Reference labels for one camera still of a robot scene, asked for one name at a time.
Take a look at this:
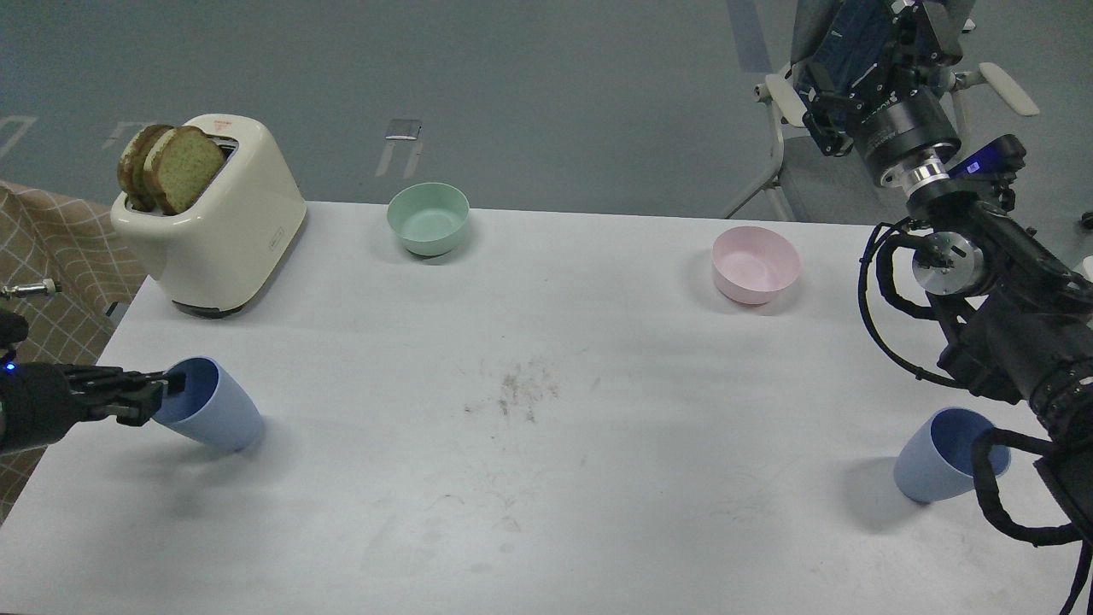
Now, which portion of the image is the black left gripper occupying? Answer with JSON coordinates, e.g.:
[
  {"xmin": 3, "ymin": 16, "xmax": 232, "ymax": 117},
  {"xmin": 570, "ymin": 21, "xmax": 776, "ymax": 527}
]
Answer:
[{"xmin": 17, "ymin": 363, "xmax": 186, "ymax": 445}]

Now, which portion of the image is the toast slice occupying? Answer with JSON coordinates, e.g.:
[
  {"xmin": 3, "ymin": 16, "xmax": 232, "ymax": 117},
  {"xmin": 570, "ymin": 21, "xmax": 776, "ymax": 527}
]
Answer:
[
  {"xmin": 142, "ymin": 126, "xmax": 226, "ymax": 215},
  {"xmin": 116, "ymin": 125, "xmax": 174, "ymax": 213}
]

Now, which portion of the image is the beige checkered cloth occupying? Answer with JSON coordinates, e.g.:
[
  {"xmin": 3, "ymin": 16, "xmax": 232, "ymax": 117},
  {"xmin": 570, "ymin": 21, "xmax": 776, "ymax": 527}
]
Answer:
[{"xmin": 0, "ymin": 180, "xmax": 148, "ymax": 524}]

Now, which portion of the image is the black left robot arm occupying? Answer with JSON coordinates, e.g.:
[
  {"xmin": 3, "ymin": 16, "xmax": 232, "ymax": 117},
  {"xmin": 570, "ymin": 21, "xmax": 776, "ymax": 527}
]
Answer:
[{"xmin": 1, "ymin": 308, "xmax": 189, "ymax": 454}]

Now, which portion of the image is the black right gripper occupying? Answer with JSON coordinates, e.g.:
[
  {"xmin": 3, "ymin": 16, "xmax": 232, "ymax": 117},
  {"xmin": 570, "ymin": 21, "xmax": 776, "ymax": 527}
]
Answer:
[{"xmin": 801, "ymin": 1, "xmax": 963, "ymax": 187}]

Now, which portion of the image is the toast slice front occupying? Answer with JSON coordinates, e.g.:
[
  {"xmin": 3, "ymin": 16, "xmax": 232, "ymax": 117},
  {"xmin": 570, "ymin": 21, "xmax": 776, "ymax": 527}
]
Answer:
[{"xmin": 142, "ymin": 126, "xmax": 226, "ymax": 215}]

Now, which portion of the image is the blue cup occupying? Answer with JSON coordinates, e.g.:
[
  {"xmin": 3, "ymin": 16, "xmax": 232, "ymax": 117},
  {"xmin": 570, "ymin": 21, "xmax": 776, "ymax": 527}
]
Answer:
[
  {"xmin": 153, "ymin": 357, "xmax": 265, "ymax": 452},
  {"xmin": 893, "ymin": 407, "xmax": 995, "ymax": 505}
]

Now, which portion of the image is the grey office chair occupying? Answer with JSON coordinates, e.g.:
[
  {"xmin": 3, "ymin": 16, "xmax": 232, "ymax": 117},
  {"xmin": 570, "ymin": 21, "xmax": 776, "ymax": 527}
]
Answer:
[{"xmin": 725, "ymin": 1, "xmax": 1039, "ymax": 225}]

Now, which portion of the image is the blue denim jacket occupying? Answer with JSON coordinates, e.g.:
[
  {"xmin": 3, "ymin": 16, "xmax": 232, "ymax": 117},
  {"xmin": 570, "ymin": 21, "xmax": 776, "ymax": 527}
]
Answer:
[{"xmin": 790, "ymin": 1, "xmax": 893, "ymax": 95}]

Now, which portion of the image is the pink bowl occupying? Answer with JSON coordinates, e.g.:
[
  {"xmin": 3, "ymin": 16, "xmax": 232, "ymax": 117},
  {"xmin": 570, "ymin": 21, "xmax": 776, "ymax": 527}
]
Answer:
[{"xmin": 712, "ymin": 225, "xmax": 803, "ymax": 305}]

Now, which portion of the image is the toast slice back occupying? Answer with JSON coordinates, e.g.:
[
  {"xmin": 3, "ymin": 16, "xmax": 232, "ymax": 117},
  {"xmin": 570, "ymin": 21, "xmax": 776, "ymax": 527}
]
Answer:
[{"xmin": 116, "ymin": 125, "xmax": 174, "ymax": 213}]

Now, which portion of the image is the green bowl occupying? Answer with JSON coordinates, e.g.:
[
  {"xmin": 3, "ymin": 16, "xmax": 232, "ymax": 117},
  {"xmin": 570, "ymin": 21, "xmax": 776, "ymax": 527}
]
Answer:
[{"xmin": 386, "ymin": 182, "xmax": 470, "ymax": 257}]

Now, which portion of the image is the cream toaster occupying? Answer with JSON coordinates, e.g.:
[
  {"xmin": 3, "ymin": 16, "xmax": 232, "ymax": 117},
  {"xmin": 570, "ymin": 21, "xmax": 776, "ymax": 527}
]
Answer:
[{"xmin": 110, "ymin": 114, "xmax": 306, "ymax": 318}]

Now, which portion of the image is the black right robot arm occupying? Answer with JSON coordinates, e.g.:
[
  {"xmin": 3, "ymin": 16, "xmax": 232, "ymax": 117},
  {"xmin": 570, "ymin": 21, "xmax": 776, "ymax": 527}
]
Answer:
[{"xmin": 790, "ymin": 1, "xmax": 1090, "ymax": 614}]

